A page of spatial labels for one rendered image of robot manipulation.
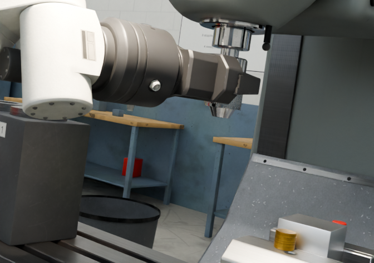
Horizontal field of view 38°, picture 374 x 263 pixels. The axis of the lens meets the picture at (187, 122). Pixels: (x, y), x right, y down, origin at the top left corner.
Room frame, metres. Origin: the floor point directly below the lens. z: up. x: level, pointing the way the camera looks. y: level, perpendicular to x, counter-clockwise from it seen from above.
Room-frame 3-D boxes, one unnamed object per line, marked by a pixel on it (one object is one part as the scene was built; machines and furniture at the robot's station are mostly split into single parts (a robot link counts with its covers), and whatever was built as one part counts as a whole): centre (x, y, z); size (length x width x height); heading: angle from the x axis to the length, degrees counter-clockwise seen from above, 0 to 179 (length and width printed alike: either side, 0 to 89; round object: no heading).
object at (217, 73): (0.63, 0.03, 1.24); 0.13 x 0.12 x 0.10; 40
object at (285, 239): (0.57, -0.12, 1.08); 0.02 x 0.02 x 0.02
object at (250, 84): (0.66, -0.06, 1.24); 0.06 x 0.02 x 0.03; 130
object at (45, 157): (0.91, 0.27, 1.06); 0.22 x 0.12 x 0.20; 48
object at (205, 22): (0.69, -0.04, 1.31); 0.09 x 0.09 x 0.01
